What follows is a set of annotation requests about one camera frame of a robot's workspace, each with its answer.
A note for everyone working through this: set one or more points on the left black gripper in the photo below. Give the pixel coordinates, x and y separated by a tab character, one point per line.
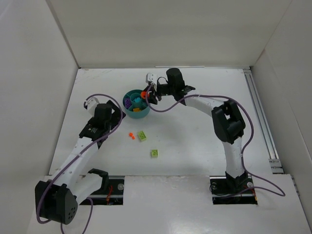
114	110

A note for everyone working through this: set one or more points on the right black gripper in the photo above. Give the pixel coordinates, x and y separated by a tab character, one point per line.
157	92

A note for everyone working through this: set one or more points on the orange round lego piece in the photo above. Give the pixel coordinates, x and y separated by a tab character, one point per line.
144	94

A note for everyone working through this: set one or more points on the long purple lego brick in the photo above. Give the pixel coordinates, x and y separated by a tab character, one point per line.
127	102

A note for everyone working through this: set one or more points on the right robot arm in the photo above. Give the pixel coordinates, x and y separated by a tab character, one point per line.
227	119

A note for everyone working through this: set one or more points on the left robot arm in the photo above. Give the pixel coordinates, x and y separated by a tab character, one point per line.
58	198

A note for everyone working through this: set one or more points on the teal round divided container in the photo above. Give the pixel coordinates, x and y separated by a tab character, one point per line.
143	105

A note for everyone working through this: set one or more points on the small orange lego piece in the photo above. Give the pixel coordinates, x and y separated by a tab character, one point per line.
132	135

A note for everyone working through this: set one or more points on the green lego brick left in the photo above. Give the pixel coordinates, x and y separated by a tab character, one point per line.
142	136

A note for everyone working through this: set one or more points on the green lego brick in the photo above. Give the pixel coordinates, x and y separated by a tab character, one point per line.
142	136
154	153

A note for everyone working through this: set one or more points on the green lego brick right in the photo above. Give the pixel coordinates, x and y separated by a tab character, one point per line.
154	153

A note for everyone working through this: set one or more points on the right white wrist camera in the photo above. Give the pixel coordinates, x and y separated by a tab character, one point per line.
151	79

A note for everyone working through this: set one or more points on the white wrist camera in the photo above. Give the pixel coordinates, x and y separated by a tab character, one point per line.
90	105
151	79

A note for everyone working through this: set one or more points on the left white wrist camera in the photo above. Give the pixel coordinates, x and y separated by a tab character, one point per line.
90	105

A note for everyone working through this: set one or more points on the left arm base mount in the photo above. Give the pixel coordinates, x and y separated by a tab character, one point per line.
111	194

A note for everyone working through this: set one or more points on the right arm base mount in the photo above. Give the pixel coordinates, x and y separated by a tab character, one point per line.
224	194

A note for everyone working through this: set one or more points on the aluminium rail right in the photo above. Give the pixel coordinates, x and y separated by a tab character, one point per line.
274	160

